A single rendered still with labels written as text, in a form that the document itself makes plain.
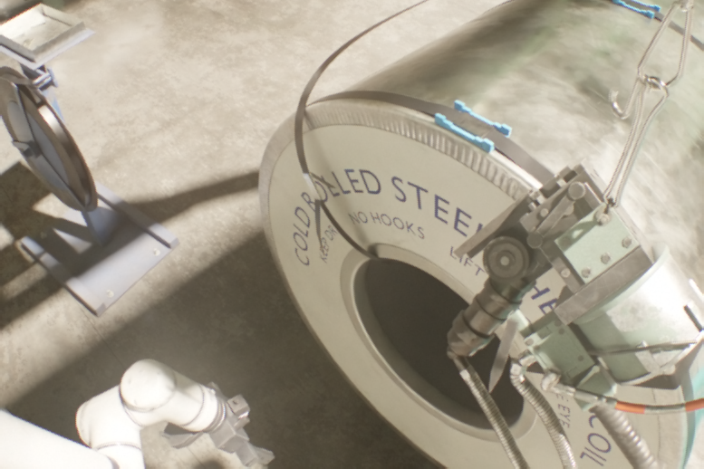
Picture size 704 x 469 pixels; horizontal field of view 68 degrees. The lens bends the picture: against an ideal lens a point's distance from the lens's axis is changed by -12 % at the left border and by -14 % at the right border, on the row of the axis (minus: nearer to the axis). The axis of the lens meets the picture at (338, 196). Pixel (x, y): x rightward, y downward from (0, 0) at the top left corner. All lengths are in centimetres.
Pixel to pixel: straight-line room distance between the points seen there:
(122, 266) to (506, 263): 207
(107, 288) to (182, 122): 112
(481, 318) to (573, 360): 15
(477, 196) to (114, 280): 190
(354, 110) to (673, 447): 81
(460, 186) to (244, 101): 248
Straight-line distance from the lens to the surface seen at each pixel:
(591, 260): 68
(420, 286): 162
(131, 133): 328
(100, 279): 259
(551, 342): 72
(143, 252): 262
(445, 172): 94
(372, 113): 100
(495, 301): 78
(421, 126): 93
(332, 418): 209
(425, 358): 160
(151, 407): 98
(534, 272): 77
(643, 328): 67
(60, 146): 206
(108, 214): 268
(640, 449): 80
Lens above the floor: 192
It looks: 45 degrees down
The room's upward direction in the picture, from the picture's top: 1 degrees counter-clockwise
